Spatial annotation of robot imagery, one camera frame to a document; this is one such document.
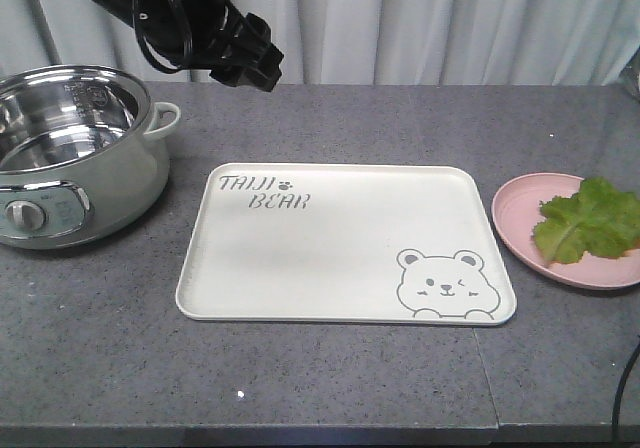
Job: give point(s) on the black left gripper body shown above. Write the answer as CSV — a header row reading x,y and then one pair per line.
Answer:
x,y
243,53

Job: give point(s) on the pink round plate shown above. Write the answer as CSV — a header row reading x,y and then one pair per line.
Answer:
x,y
515,212

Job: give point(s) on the green lettuce leaf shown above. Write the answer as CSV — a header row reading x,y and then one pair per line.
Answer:
x,y
598,219

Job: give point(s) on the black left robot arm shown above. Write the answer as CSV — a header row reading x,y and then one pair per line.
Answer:
x,y
212,35

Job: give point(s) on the cream bear serving tray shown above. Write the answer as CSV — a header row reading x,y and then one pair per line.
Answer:
x,y
344,243

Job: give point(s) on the white pleated curtain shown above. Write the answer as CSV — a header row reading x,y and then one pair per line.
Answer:
x,y
387,42

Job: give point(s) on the green electric cooking pot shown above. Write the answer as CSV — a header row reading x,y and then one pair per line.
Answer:
x,y
83,154

